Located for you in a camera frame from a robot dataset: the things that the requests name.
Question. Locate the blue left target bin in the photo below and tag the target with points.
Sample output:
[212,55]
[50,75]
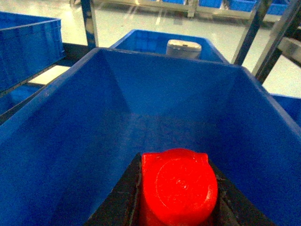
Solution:
[28,44]

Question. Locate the blue bin behind target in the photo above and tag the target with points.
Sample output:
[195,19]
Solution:
[156,42]

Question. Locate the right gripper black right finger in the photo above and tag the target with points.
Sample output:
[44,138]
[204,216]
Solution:
[232,207]

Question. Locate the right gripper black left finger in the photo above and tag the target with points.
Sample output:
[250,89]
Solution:
[121,207]

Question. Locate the white cylindrical container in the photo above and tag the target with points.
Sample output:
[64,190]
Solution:
[184,49]

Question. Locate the red one-stud toy block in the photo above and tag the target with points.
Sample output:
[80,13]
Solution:
[179,188]

